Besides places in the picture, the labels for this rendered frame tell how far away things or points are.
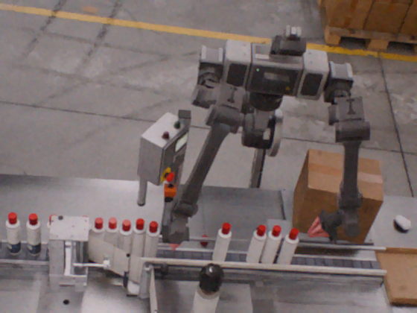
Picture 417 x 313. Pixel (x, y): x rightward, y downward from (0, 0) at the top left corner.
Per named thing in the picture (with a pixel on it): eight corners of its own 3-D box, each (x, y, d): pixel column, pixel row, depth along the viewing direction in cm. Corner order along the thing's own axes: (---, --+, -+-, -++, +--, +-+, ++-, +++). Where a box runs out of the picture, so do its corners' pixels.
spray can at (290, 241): (277, 269, 279) (289, 235, 264) (275, 258, 283) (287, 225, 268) (290, 270, 279) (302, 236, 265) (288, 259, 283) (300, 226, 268)
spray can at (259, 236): (246, 265, 279) (256, 232, 264) (245, 255, 282) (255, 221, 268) (259, 266, 279) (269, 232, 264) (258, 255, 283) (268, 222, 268)
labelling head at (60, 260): (48, 284, 263) (48, 240, 244) (52, 256, 272) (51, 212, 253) (86, 285, 264) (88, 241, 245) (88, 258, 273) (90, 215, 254)
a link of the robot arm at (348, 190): (368, 115, 225) (333, 118, 227) (371, 128, 222) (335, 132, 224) (363, 195, 259) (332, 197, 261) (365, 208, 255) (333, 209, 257)
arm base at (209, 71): (217, 86, 274) (223, 61, 266) (217, 100, 269) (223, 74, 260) (196, 84, 274) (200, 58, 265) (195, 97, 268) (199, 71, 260)
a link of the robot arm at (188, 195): (243, 110, 227) (211, 100, 226) (244, 119, 223) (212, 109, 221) (196, 210, 251) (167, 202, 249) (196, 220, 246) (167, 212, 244)
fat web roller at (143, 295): (137, 300, 262) (141, 270, 248) (137, 291, 265) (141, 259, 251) (149, 301, 262) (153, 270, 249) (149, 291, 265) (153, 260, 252)
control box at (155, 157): (135, 175, 250) (140, 136, 237) (161, 150, 261) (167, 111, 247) (158, 188, 247) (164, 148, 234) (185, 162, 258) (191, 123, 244)
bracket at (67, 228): (48, 240, 245) (48, 238, 244) (51, 216, 253) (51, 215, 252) (87, 241, 246) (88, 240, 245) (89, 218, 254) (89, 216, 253)
